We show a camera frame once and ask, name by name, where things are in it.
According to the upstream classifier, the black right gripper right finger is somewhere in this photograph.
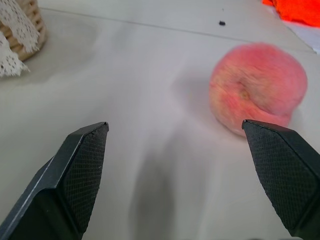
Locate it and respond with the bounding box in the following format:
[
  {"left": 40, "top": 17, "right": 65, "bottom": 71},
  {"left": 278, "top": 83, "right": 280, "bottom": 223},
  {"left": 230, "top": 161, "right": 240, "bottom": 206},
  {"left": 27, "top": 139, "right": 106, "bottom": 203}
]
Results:
[{"left": 241, "top": 119, "right": 320, "bottom": 240}]

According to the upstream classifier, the wicker basket with lace trim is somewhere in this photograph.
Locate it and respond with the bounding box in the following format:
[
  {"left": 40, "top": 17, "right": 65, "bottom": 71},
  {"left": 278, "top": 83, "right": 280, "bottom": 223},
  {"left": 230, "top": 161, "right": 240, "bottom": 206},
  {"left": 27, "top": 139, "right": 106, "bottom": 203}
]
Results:
[{"left": 0, "top": 0, "right": 48, "bottom": 78}]

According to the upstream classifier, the orange cloth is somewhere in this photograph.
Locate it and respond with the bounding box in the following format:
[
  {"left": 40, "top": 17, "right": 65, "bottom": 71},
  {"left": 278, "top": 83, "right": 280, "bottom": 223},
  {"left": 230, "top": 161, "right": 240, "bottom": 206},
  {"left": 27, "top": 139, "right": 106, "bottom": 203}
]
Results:
[{"left": 261, "top": 0, "right": 320, "bottom": 28}]

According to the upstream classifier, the pink peach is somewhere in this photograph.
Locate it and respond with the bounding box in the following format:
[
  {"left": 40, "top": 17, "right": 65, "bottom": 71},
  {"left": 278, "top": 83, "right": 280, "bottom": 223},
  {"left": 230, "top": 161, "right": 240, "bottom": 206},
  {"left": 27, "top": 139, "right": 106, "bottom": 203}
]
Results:
[{"left": 208, "top": 42, "right": 308, "bottom": 137}]

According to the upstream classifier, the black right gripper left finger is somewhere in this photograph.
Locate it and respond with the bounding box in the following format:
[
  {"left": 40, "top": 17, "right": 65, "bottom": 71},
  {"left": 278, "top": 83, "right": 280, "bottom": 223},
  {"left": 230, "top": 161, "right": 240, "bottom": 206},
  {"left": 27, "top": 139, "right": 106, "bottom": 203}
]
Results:
[{"left": 0, "top": 121, "right": 110, "bottom": 240}]

